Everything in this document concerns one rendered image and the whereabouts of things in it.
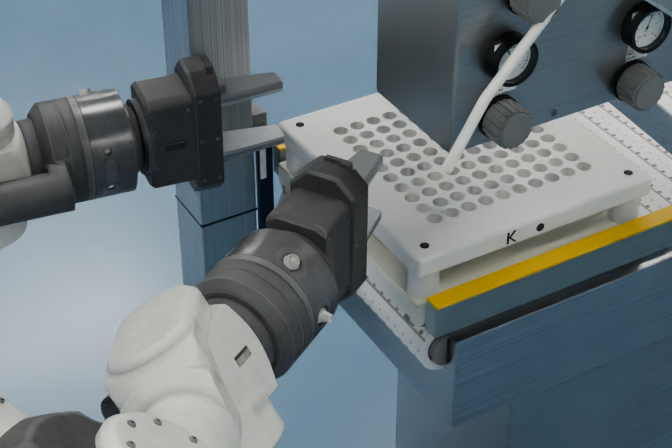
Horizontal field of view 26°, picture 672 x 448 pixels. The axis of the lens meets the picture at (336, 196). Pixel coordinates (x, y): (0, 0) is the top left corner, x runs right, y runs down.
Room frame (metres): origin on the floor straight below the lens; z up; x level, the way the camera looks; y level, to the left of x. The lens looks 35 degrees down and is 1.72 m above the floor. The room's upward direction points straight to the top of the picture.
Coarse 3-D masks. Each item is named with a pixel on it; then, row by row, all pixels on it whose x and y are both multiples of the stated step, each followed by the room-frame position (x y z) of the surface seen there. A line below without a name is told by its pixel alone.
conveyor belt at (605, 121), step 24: (576, 120) 1.26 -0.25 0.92; (600, 120) 1.26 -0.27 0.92; (624, 120) 1.26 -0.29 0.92; (624, 144) 1.21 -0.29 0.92; (648, 144) 1.21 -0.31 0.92; (648, 168) 1.17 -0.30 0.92; (360, 288) 1.01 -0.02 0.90; (384, 312) 0.98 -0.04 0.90; (408, 336) 0.94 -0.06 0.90; (432, 336) 0.93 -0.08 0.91
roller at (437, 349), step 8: (440, 336) 0.93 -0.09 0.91; (448, 336) 0.93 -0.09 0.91; (432, 344) 0.93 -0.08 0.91; (440, 344) 0.93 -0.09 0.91; (448, 344) 0.93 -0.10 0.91; (432, 352) 0.93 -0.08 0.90; (440, 352) 0.93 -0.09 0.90; (448, 352) 0.93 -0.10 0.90; (432, 360) 0.93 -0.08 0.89; (440, 360) 0.93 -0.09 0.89; (448, 360) 0.93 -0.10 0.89
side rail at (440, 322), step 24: (624, 240) 1.01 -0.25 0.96; (648, 240) 1.03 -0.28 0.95; (576, 264) 0.99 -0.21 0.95; (600, 264) 1.00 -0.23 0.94; (504, 288) 0.95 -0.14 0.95; (528, 288) 0.96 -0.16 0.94; (552, 288) 0.97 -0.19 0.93; (432, 312) 0.92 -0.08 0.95; (456, 312) 0.92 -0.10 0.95; (480, 312) 0.94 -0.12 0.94
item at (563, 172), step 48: (288, 144) 1.12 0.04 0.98; (336, 144) 1.10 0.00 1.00; (384, 144) 1.10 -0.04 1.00; (432, 144) 1.10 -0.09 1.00; (480, 144) 1.10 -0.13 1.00; (528, 144) 1.11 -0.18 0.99; (576, 144) 1.10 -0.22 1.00; (384, 192) 1.03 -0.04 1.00; (432, 192) 1.03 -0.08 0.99; (480, 192) 1.03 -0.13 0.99; (528, 192) 1.03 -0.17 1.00; (576, 192) 1.03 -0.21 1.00; (624, 192) 1.04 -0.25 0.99; (384, 240) 0.98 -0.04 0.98; (432, 240) 0.96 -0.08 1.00; (480, 240) 0.96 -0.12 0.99
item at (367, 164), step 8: (360, 152) 0.96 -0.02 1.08; (368, 152) 0.96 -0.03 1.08; (352, 160) 0.95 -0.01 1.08; (360, 160) 0.95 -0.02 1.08; (368, 160) 0.95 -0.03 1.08; (376, 160) 0.95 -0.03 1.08; (360, 168) 0.93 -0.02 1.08; (368, 168) 0.93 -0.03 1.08; (376, 168) 0.94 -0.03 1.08; (368, 176) 0.92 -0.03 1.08; (368, 184) 0.92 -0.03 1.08
